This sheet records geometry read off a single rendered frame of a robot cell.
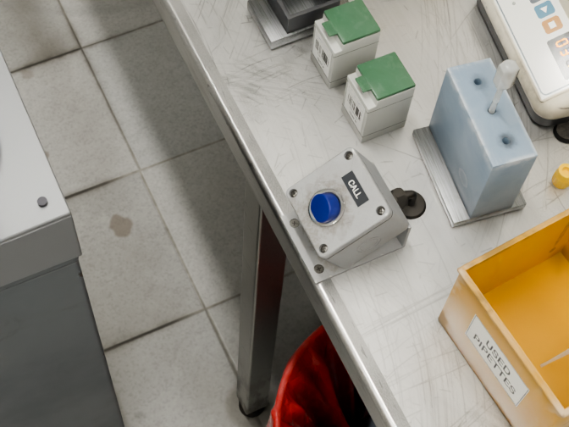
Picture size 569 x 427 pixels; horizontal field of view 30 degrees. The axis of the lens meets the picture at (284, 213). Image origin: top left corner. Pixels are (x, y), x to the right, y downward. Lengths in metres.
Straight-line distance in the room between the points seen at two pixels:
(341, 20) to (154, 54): 1.17
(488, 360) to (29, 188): 0.39
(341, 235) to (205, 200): 1.09
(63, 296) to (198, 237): 0.93
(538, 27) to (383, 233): 0.27
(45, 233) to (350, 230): 0.24
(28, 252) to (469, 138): 0.37
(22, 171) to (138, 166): 1.11
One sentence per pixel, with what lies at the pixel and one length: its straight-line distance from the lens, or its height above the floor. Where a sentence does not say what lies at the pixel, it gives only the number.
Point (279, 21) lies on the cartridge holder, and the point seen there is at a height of 0.89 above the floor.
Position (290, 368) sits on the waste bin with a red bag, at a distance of 1.34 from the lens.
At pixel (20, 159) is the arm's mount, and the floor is 0.95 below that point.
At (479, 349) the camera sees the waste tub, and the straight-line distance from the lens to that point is 0.86.
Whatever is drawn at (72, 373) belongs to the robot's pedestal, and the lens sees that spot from 1.16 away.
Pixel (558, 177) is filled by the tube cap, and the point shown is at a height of 0.89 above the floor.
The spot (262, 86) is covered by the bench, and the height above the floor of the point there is 0.88.
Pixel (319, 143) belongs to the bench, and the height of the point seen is 0.87.
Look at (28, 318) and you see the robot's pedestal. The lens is 1.00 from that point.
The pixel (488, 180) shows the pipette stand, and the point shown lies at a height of 0.95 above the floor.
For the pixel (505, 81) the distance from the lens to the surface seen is 0.85.
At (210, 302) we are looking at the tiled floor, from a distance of 1.85.
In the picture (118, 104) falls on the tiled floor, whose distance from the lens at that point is 2.05.
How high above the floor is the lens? 1.70
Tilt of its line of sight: 62 degrees down
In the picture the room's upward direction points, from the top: 6 degrees clockwise
